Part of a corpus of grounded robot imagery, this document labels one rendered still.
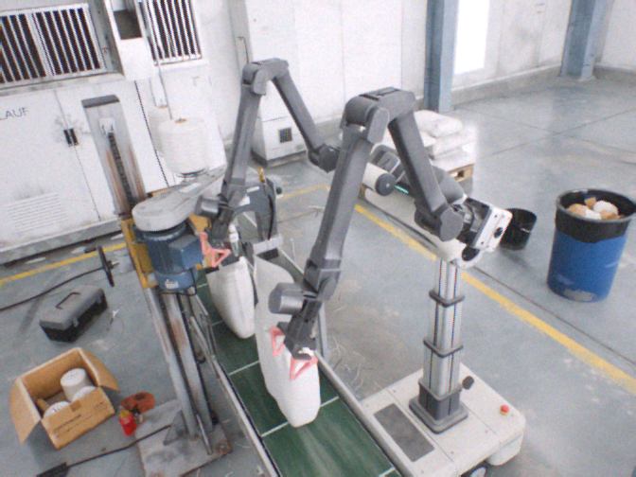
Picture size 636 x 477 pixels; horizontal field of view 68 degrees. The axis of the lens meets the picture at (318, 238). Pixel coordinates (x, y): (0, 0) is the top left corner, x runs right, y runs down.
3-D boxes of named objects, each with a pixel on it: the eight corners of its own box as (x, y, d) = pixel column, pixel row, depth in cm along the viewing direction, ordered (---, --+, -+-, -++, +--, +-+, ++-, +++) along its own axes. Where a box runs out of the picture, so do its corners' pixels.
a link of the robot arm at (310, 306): (329, 299, 110) (318, 287, 114) (306, 296, 106) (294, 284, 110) (319, 324, 111) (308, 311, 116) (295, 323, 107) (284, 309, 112)
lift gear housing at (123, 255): (137, 274, 190) (130, 252, 185) (123, 279, 188) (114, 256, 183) (132, 263, 199) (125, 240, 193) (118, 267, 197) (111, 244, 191)
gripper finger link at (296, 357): (284, 386, 108) (298, 352, 106) (271, 367, 113) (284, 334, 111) (308, 385, 112) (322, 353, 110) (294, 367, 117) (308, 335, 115)
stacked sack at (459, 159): (478, 166, 505) (480, 151, 498) (431, 181, 479) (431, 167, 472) (450, 155, 538) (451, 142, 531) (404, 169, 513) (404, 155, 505)
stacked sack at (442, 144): (480, 144, 494) (481, 131, 486) (430, 159, 467) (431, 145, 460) (450, 134, 528) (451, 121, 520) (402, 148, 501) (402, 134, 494)
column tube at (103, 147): (214, 430, 250) (120, 101, 163) (191, 440, 245) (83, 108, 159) (207, 415, 259) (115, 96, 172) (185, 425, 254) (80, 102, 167)
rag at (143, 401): (158, 412, 265) (156, 407, 263) (125, 427, 258) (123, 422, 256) (150, 387, 282) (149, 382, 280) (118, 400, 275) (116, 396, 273)
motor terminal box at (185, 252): (208, 264, 173) (202, 237, 167) (187, 277, 166) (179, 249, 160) (193, 258, 177) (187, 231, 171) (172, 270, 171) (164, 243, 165)
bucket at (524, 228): (540, 245, 383) (545, 218, 370) (514, 257, 371) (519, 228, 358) (511, 231, 406) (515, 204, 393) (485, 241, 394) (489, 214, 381)
